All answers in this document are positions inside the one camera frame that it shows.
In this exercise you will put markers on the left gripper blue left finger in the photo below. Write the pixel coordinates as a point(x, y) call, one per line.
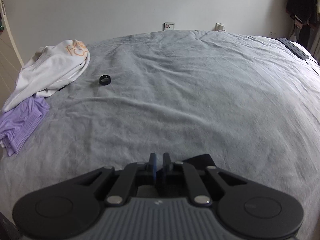
point(130, 179)

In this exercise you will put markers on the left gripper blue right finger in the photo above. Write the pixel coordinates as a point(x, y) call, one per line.
point(181, 179)

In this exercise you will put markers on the black and cream raglan sweatshirt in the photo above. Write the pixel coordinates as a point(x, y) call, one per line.
point(200, 162)

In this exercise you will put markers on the dark clothes hanging on rack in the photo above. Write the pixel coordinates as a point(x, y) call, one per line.
point(304, 14)

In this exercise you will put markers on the grey bed sheet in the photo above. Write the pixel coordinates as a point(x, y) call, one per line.
point(245, 100)

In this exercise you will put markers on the purple folded garment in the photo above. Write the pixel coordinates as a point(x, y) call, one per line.
point(18, 123)

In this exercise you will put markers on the white printed cloth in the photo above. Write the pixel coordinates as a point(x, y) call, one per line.
point(50, 68)

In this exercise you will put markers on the black ring lens cap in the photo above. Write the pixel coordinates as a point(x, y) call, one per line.
point(104, 80)

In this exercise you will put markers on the white wall plug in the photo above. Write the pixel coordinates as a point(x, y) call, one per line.
point(220, 27)

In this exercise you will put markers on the wall socket with sticker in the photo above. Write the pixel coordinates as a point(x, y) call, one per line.
point(168, 26)

